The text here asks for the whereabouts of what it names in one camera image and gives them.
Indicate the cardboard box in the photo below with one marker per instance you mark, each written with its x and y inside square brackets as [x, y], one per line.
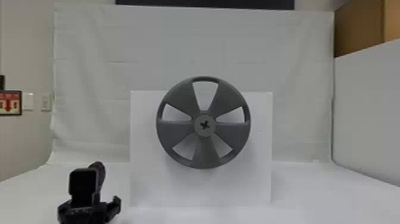
[356, 28]

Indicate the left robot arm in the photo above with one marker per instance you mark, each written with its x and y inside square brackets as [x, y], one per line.
[81, 219]

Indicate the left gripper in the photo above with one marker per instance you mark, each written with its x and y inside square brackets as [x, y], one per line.
[109, 208]

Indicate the grey wheel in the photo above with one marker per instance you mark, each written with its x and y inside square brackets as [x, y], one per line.
[175, 129]

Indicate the red wall sign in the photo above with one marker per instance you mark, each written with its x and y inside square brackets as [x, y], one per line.
[10, 102]

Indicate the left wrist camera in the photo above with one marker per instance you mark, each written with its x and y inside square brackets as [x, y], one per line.
[82, 184]

